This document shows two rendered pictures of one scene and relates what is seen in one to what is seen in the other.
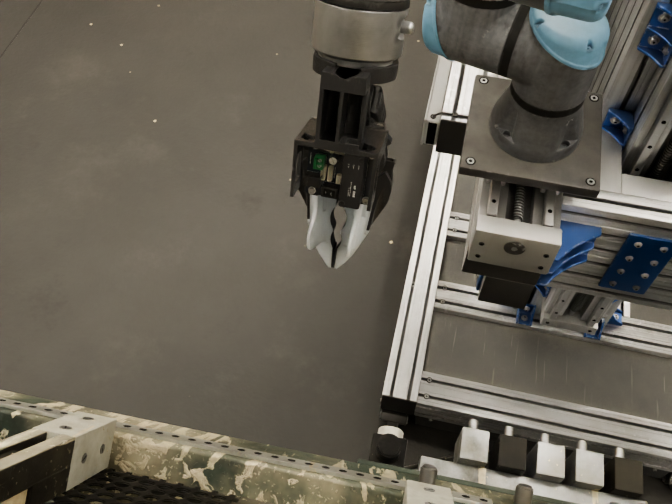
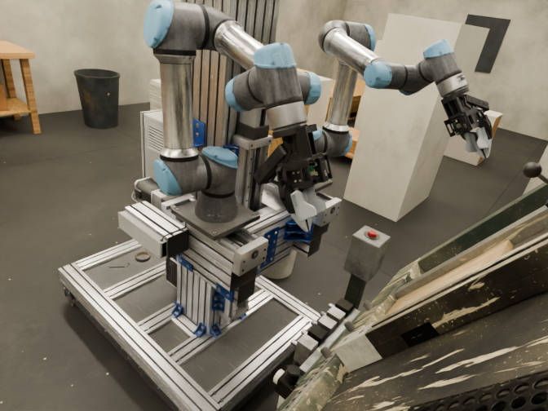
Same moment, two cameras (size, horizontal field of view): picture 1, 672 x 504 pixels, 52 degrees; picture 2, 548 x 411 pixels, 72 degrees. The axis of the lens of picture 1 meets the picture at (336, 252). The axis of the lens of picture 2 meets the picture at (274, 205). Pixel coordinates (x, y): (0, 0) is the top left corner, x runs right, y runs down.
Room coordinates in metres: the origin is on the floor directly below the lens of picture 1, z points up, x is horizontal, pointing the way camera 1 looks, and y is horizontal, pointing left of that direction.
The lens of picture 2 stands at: (0.18, 0.65, 1.71)
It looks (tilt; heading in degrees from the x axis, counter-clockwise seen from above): 28 degrees down; 293
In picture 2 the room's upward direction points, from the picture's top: 9 degrees clockwise
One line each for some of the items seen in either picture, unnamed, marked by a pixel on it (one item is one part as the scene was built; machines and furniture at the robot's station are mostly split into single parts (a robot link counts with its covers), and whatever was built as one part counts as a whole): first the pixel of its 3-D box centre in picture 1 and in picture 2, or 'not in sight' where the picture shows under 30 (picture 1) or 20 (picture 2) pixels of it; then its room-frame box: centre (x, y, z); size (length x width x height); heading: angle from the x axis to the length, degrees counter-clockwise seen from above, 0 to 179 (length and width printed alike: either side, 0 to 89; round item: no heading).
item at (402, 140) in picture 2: not in sight; (411, 119); (0.52, -3.29, 0.88); 0.90 x 0.60 x 1.75; 77
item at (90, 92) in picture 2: not in sight; (99, 99); (4.24, -2.77, 0.33); 0.52 x 0.52 x 0.65
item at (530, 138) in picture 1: (541, 107); (217, 199); (0.81, -0.33, 1.09); 0.15 x 0.15 x 0.10
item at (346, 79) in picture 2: not in sight; (342, 94); (0.61, -0.92, 1.41); 0.15 x 0.12 x 0.55; 50
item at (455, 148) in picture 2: not in sight; (469, 134); (-0.13, -5.66, 0.36); 0.58 x 0.45 x 0.72; 167
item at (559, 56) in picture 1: (556, 48); (217, 169); (0.81, -0.33, 1.20); 0.13 x 0.12 x 0.14; 63
